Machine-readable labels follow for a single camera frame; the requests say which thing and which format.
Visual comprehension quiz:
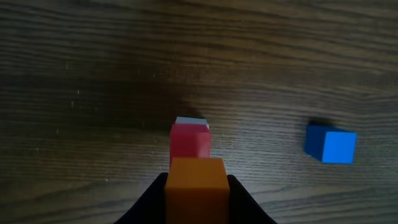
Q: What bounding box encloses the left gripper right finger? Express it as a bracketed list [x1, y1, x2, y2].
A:
[227, 174, 278, 224]

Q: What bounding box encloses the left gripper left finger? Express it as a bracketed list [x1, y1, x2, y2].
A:
[113, 172, 169, 224]

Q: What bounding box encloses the orange cube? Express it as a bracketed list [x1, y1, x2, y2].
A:
[164, 157, 231, 224]

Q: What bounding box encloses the red cube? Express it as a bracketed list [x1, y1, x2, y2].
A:
[169, 123, 212, 167]

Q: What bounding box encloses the white cube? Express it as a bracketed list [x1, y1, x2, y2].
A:
[175, 116, 210, 130]

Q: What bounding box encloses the blue cube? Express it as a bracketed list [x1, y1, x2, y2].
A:
[303, 124, 358, 165]

